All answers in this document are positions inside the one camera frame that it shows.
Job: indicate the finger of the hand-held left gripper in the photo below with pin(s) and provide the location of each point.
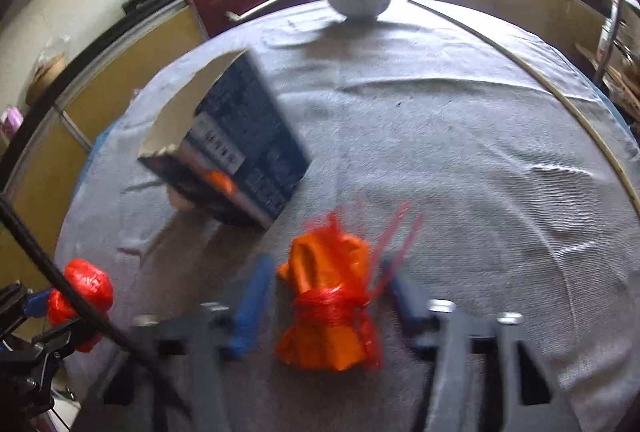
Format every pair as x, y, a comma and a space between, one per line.
35, 304
57, 339

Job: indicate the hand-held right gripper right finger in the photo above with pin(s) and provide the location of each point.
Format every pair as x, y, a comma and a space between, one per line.
405, 302

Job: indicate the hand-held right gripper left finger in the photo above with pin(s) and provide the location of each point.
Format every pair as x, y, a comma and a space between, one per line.
250, 307

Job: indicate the red plastic bag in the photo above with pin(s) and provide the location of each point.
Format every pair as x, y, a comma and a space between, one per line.
92, 279

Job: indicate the orange net bag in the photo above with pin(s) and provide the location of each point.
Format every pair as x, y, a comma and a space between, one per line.
325, 262

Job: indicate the grey tablecloth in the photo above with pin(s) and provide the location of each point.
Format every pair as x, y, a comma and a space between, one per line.
450, 162

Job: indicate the dark blue carton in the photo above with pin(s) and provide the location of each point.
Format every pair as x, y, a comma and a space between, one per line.
245, 147

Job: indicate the pink cup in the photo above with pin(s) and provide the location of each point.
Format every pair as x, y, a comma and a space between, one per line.
12, 122

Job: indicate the brown clay pot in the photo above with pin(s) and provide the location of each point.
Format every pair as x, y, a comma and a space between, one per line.
47, 74

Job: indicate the yellow base cabinets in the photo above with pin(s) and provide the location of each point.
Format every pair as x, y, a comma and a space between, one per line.
125, 62

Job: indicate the long wooden stick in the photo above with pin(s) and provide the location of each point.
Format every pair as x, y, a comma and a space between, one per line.
550, 87

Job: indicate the metal storage rack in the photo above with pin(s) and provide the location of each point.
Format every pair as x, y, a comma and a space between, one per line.
620, 57

